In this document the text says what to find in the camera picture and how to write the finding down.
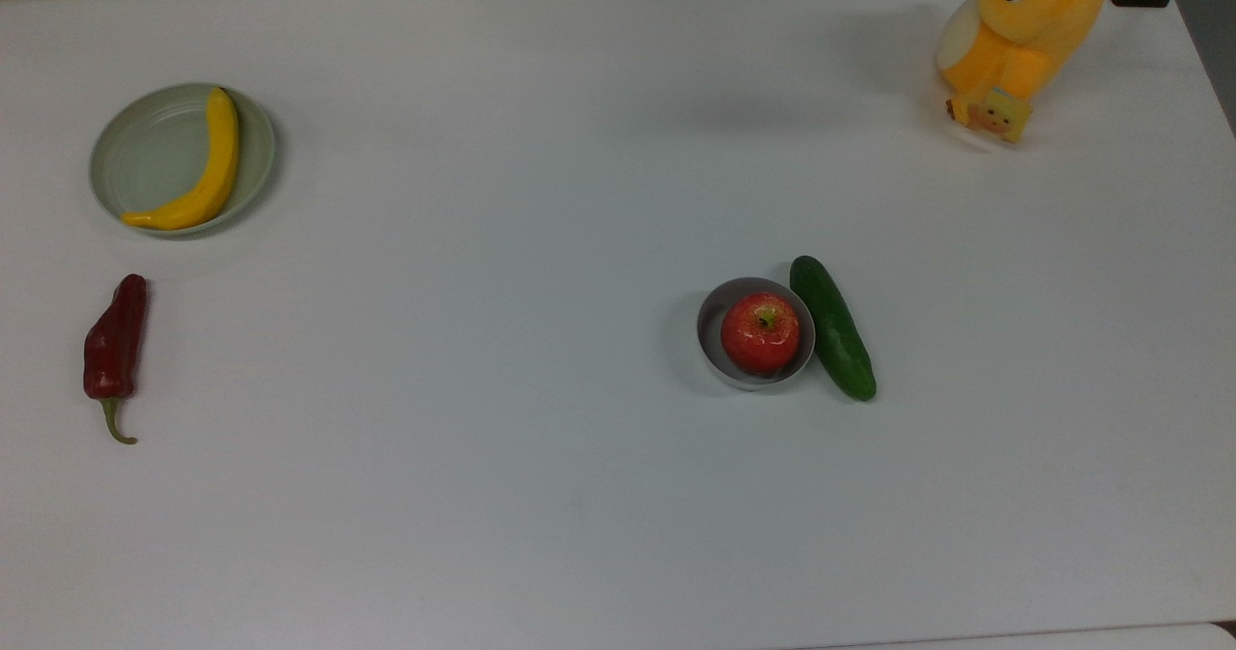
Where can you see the yellow paper toy tag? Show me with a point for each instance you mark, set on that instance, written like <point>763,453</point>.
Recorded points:
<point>995,115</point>

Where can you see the red apple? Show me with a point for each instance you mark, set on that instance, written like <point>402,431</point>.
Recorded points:
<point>760,333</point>

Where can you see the small grey metal bowl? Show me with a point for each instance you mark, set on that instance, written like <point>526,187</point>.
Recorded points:
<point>713,326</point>

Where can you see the dark green cucumber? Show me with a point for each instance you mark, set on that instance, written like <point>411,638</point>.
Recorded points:
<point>833,329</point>

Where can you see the dark red chili pepper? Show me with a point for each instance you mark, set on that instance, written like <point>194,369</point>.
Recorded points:
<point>116,341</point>

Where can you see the pale green round plate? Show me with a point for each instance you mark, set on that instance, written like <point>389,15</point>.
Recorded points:
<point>154,157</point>

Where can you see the orange plush duck toy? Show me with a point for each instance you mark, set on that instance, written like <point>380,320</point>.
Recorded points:
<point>1028,32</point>

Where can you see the yellow banana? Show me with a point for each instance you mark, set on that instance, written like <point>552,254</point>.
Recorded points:
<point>214,169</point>

